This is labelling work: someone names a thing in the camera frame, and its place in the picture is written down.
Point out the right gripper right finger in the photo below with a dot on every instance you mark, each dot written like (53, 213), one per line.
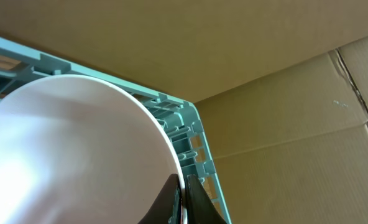
(199, 206)

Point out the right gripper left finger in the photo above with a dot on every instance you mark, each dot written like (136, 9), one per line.
(167, 207)

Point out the small pink bowl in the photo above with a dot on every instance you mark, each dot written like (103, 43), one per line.
(77, 149)

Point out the grey dishwasher rack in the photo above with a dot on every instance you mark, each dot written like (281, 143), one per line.
(179, 119)

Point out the cardboard box wall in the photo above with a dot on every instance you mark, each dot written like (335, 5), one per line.
(287, 132)

